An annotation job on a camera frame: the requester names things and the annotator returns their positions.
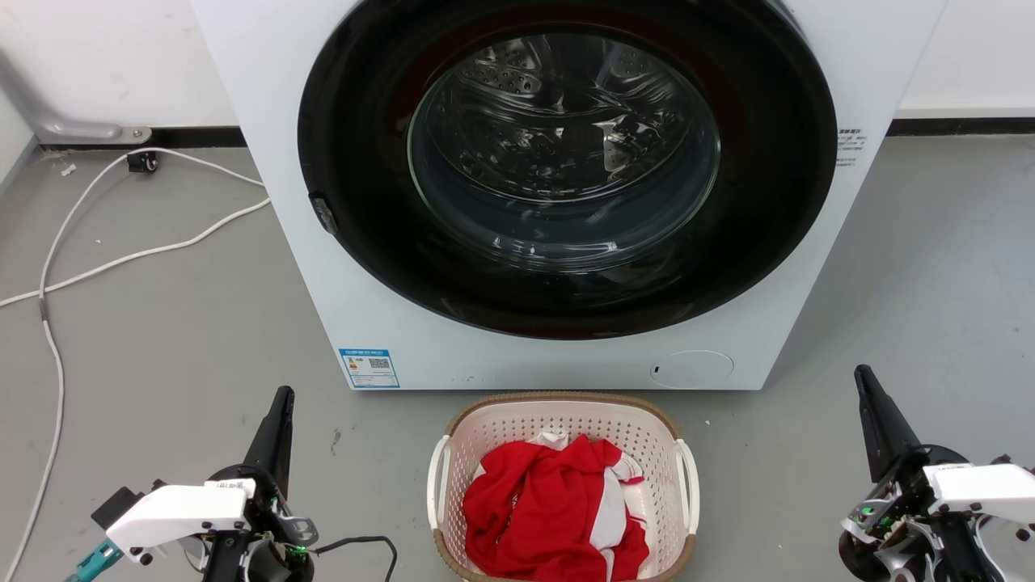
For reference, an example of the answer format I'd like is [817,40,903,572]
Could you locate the round black glass washer door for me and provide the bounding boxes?
[297,0,839,340]

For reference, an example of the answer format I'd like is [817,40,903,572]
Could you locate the blue energy label sticker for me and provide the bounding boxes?
[338,348,401,390]

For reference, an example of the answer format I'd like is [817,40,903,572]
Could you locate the grey wall pipe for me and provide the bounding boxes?
[0,48,153,146]

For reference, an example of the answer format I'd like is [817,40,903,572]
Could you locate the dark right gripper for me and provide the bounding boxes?
[838,365,975,582]

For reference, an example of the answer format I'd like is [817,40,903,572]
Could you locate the white floor cable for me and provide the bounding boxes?
[0,147,268,582]
[0,197,272,309]

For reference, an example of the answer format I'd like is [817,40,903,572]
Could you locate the round white filter cover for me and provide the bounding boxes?
[649,350,735,389]

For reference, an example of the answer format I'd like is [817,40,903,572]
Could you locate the teal cable connector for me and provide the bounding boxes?
[63,540,125,582]

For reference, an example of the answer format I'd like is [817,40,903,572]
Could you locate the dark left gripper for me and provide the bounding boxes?
[202,386,319,582]

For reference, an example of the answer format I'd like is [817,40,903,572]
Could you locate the small black text sticker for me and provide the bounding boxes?
[835,127,868,169]

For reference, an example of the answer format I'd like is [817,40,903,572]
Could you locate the grey washer door handle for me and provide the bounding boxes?
[309,192,339,237]

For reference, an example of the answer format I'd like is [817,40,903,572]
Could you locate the white front-load washing machine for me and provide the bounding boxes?
[190,0,947,391]

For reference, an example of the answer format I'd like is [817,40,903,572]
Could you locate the red and white garment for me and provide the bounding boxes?
[463,431,651,582]

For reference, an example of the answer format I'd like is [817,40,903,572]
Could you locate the steel washer drum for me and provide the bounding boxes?
[419,34,714,207]

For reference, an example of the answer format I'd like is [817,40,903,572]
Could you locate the beige plastic laundry basket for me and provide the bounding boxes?
[426,392,701,582]

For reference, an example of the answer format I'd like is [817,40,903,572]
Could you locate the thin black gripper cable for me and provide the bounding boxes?
[311,535,399,582]

